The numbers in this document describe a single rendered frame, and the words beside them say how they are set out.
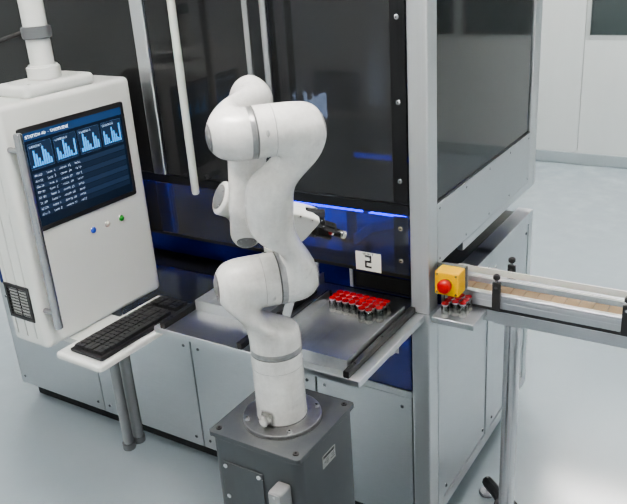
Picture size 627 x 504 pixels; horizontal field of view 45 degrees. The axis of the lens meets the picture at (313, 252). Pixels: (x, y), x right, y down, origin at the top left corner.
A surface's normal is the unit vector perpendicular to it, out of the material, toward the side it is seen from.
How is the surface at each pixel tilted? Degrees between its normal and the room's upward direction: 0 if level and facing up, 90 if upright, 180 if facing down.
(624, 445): 0
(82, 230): 90
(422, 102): 90
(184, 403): 90
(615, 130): 90
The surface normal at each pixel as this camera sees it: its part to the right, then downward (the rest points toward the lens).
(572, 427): -0.07, -0.92
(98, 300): 0.83, 0.16
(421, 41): -0.52, 0.36
